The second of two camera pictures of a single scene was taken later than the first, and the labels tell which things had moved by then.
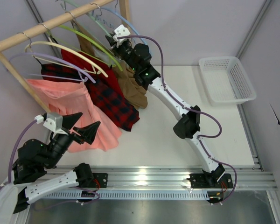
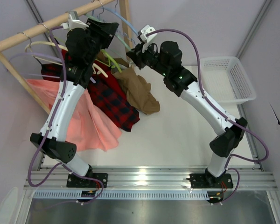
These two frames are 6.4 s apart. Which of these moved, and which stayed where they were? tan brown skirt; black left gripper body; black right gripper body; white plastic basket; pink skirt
Moved: tan brown skirt; black right gripper body; black left gripper body
Stayed: pink skirt; white plastic basket
